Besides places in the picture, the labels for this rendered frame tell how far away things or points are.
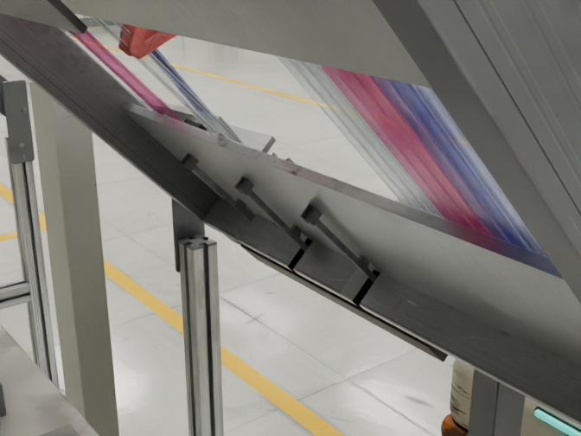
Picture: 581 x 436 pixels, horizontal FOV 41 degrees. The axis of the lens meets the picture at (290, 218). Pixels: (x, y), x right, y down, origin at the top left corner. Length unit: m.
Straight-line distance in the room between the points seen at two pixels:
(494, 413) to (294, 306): 1.18
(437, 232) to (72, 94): 0.50
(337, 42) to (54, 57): 0.56
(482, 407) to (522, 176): 0.98
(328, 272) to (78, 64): 0.36
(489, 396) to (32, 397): 0.68
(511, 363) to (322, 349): 1.42
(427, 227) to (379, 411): 1.33
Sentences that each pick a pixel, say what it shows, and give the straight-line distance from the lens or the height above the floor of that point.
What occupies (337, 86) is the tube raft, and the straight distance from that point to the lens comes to 0.46.
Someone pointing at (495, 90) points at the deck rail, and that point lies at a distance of 0.25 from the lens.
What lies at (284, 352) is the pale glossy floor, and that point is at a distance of 2.08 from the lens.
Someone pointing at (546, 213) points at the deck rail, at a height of 0.95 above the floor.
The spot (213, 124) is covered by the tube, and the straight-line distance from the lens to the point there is 0.77.
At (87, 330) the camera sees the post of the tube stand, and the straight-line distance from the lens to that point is 1.26.
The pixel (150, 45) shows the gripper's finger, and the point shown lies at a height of 0.95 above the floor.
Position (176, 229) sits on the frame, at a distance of 1.09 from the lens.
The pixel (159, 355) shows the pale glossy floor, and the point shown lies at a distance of 2.10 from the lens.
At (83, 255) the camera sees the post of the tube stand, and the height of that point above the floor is 0.59.
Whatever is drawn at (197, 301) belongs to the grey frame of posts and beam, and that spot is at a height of 0.56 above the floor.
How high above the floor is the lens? 1.05
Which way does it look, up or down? 21 degrees down
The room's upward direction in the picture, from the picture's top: straight up
